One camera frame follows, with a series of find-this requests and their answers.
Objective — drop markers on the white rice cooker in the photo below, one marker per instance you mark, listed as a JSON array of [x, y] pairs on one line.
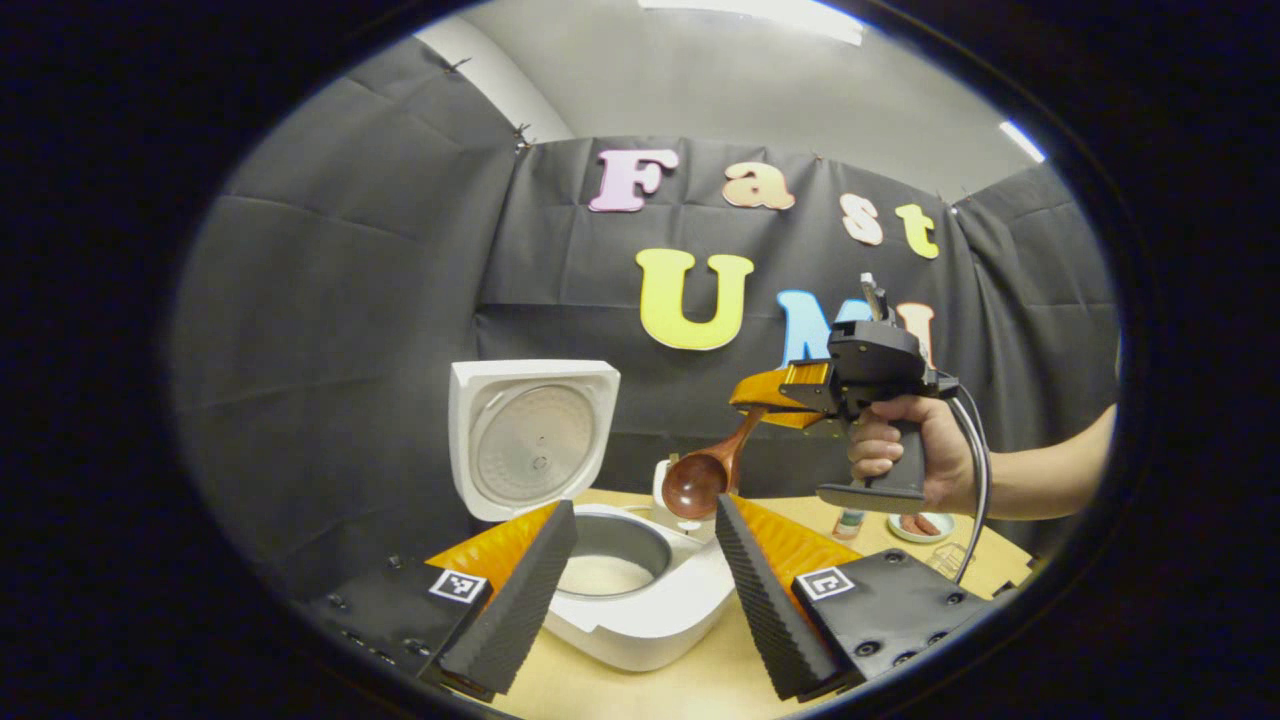
[[640, 630]]

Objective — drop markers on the white toaster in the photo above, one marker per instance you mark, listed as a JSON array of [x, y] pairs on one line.
[[660, 480]]

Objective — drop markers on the black binder clip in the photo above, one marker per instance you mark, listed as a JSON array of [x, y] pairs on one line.
[[520, 135], [455, 66]]

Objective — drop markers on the dark wooden spoon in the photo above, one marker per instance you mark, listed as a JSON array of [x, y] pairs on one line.
[[695, 485]]

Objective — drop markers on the clear plastic water bottle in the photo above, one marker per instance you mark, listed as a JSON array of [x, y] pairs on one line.
[[850, 525]]

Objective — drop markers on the pale green plate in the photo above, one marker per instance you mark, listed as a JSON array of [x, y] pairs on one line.
[[920, 538]]

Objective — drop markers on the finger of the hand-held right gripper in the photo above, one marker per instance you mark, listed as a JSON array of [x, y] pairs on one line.
[[770, 392]]

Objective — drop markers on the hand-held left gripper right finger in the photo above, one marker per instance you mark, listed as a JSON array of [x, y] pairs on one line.
[[770, 610]]

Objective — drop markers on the black backdrop cloth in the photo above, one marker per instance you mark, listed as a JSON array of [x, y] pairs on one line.
[[330, 300]]

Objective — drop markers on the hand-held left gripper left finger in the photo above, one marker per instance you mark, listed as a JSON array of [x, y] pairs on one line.
[[520, 610]]

